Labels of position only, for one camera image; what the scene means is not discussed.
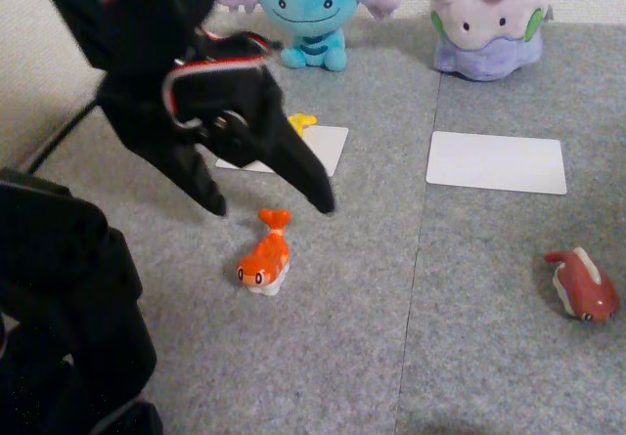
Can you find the yellow egg sushi toy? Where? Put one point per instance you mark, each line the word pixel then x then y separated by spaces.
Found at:
pixel 300 123

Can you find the orange shrimp sushi toy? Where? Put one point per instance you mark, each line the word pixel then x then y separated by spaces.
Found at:
pixel 268 259

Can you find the blue Wooper plush toy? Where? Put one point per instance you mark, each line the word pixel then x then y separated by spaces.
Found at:
pixel 305 10

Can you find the purple Goomy plush toy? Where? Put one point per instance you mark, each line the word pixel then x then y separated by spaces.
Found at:
pixel 489 29

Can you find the red tuna sushi toy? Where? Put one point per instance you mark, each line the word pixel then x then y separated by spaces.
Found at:
pixel 584 283

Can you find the white rectangular card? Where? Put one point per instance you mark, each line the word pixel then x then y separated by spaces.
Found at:
pixel 496 162
pixel 327 146

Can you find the grey carpet mat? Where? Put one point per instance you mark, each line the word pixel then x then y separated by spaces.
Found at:
pixel 293 347
pixel 499 357

